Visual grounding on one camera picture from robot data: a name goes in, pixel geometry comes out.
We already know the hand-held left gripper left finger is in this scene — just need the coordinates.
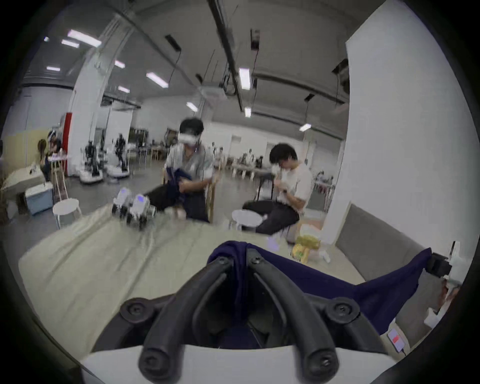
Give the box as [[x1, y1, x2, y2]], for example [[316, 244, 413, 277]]
[[120, 257, 235, 383]]

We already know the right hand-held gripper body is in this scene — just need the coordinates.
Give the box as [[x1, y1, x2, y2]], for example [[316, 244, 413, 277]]
[[425, 240, 472, 328]]

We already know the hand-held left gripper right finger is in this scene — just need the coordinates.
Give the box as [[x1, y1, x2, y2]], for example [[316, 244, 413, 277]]
[[246, 249, 361, 383]]

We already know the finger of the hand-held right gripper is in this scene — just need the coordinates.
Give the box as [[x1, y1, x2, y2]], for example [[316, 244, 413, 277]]
[[427, 252, 452, 278]]

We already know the dark blue shirt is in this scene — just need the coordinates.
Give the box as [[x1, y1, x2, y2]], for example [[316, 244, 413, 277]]
[[207, 241, 433, 349]]

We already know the person's right hand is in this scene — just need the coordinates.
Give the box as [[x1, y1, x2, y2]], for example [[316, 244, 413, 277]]
[[440, 283, 461, 306]]

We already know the grey padded headboard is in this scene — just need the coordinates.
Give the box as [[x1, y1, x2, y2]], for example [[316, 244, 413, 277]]
[[335, 203, 456, 347]]

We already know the yellow bag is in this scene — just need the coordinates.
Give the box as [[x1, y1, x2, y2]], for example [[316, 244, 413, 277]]
[[292, 235, 322, 263]]

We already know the phone with red screen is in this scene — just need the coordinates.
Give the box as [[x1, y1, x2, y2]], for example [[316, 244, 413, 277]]
[[386, 327, 408, 353]]

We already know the bed with beige sheet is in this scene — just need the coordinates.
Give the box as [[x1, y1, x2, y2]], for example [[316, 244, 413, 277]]
[[18, 204, 417, 362]]

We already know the white round stool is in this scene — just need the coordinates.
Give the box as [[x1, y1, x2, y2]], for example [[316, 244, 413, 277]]
[[229, 209, 264, 232], [52, 198, 83, 229]]

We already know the spare white hand-held gripper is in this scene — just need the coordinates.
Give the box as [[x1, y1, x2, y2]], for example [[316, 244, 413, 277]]
[[127, 193, 157, 230], [112, 187, 133, 219]]

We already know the wooden chair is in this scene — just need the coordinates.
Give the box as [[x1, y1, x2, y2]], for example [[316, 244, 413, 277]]
[[205, 165, 223, 223]]

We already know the black robot on white base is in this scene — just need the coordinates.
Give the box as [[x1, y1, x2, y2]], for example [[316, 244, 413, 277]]
[[107, 133, 131, 178], [79, 140, 104, 185]]

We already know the blue and white cooler box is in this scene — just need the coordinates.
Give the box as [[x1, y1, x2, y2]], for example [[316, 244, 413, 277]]
[[24, 182, 54, 215]]

